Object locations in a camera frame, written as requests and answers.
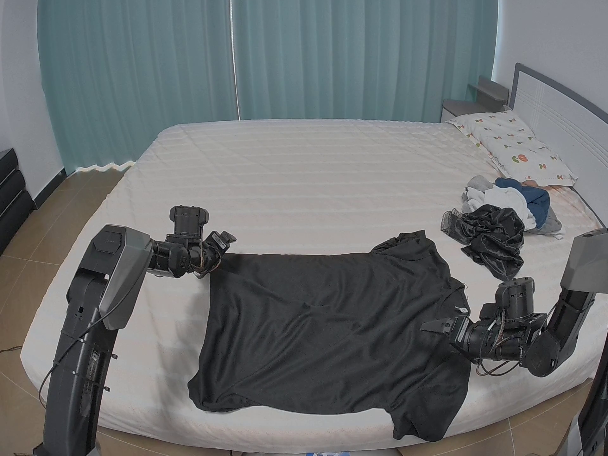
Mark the grey garment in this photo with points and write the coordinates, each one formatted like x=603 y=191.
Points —
x=479 y=183
x=553 y=223

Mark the bed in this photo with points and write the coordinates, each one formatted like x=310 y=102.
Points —
x=308 y=183

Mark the black chest of drawers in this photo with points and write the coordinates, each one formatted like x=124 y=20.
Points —
x=12 y=197

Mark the dark blue garment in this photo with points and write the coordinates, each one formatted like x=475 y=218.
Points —
x=539 y=202

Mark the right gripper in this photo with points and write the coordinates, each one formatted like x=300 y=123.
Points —
x=477 y=340

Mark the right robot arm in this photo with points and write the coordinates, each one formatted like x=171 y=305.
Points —
x=555 y=340

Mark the white garment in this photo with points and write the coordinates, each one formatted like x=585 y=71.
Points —
x=508 y=202

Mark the black T-shirt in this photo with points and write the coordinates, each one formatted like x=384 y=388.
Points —
x=323 y=326

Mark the black satin garment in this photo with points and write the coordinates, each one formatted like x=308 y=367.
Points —
x=494 y=235

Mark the white printed pillow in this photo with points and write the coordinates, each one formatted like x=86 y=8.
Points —
x=513 y=145

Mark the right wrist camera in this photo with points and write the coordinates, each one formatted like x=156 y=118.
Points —
x=490 y=311

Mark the grey bedside table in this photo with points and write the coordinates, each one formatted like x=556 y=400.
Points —
x=463 y=107

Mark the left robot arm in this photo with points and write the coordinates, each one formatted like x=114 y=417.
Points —
x=109 y=273

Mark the blue-green curtain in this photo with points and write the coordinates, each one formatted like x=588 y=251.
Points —
x=361 y=41
x=137 y=64

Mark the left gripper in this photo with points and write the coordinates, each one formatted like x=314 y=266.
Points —
x=218 y=242

